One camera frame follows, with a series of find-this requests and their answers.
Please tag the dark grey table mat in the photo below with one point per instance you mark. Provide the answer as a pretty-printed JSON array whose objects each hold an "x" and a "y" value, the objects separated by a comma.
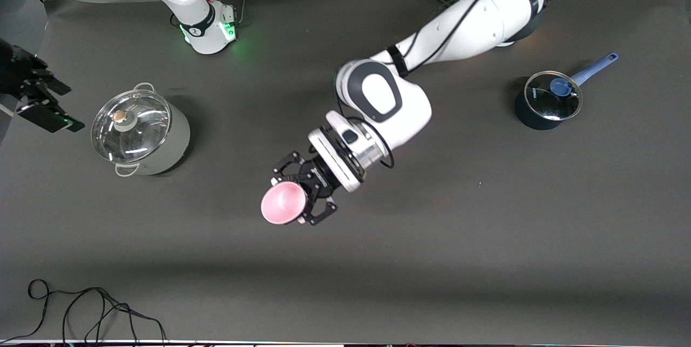
[{"x": 345, "y": 260}]

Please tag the glass lid with grey knob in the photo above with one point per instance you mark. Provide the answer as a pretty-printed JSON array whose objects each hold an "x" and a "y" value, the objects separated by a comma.
[{"x": 135, "y": 131}]

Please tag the pink plastic cup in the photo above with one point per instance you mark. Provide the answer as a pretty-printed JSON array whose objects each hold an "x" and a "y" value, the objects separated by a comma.
[{"x": 280, "y": 204}]

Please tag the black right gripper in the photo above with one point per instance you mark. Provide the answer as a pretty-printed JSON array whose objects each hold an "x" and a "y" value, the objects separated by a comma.
[{"x": 16, "y": 73}]

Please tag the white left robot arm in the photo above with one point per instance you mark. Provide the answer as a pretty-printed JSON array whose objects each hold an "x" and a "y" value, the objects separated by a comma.
[{"x": 475, "y": 23}]

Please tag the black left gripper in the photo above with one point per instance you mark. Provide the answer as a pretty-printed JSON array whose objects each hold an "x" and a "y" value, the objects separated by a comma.
[{"x": 317, "y": 177}]

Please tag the glass lid with blue knob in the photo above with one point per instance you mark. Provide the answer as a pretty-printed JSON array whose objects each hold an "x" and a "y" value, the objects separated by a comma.
[{"x": 550, "y": 104}]

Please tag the dark blue saucepan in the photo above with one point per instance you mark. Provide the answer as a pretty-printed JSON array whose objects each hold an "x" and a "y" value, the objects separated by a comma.
[{"x": 532, "y": 120}]

